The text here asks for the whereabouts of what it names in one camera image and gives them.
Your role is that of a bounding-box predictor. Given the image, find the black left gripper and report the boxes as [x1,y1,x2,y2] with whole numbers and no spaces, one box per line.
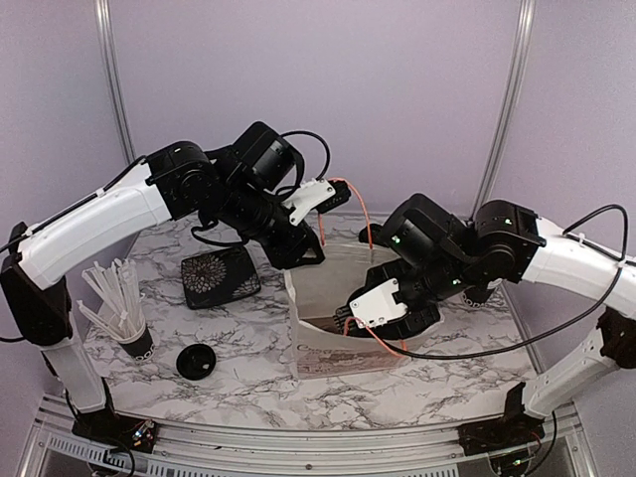
[217,179,327,270]

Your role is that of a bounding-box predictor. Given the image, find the white printed paper bag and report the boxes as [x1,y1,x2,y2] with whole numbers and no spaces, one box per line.
[284,238,444,380]

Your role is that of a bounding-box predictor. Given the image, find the stack of paper cups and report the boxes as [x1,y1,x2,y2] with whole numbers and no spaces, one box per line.
[461,286,497,309]

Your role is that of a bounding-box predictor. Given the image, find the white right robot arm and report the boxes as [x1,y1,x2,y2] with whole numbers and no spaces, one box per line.
[336,194,635,445]

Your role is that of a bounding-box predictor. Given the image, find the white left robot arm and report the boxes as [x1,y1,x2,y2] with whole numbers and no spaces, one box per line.
[1,122,335,442]

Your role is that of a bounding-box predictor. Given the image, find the black floral square plate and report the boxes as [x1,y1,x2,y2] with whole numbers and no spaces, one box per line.
[181,246,261,310]

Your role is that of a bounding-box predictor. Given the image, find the stack of black lids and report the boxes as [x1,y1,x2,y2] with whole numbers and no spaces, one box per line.
[176,344,217,381]

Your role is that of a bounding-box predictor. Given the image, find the black cup holding straws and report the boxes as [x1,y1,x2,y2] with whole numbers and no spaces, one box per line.
[118,322,155,363]

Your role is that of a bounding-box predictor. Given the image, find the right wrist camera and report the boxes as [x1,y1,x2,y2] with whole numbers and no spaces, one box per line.
[334,278,408,329]

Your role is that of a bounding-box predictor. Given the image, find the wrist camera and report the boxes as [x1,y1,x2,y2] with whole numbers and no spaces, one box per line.
[334,278,408,329]
[282,179,352,227]

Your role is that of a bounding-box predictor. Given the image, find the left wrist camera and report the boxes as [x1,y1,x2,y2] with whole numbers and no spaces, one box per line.
[282,179,352,227]

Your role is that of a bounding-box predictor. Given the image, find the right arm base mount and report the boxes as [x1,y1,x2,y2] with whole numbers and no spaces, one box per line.
[457,383,545,456]

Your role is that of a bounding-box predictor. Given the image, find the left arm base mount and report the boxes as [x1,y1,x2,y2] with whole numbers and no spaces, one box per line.
[65,381,159,454]

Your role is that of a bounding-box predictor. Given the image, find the left aluminium frame post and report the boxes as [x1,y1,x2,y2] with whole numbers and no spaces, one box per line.
[93,0,136,163]

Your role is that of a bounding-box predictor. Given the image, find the aluminium frame post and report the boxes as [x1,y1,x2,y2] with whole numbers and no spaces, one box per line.
[470,0,536,218]
[93,0,136,163]

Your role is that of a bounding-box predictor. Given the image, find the front aluminium rail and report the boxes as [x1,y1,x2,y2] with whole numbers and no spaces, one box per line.
[19,397,597,477]

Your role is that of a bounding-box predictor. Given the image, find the right aluminium frame post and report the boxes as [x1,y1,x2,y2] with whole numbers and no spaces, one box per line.
[470,0,536,218]

